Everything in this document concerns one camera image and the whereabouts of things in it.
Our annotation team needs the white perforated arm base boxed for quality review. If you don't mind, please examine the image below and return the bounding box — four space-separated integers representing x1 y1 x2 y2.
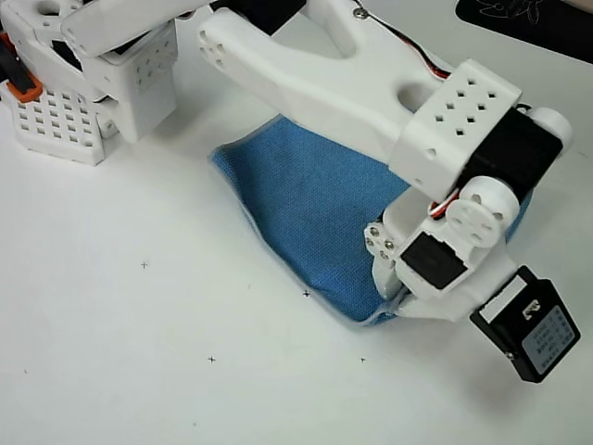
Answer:
0 82 117 167

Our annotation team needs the black mat with line drawing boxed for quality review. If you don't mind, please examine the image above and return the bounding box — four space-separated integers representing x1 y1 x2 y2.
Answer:
454 0 593 66

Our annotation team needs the blue microfibre cloth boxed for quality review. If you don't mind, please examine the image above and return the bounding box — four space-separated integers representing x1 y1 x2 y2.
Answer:
207 118 534 328

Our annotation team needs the red black white servo cable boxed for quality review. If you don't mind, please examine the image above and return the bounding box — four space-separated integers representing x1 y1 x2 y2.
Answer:
356 8 534 220

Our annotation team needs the orange and black clamp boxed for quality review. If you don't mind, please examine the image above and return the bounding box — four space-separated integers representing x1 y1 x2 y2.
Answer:
0 32 43 102

